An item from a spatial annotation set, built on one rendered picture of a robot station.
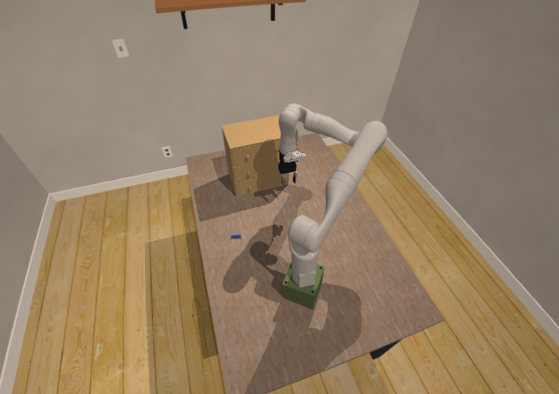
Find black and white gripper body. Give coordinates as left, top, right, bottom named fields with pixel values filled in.
left=279, top=142, right=306, bottom=174

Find small brown wooden chest of drawers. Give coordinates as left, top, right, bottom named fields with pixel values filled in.
left=222, top=115, right=281, bottom=197

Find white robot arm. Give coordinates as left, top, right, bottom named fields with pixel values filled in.
left=279, top=104, right=387, bottom=287

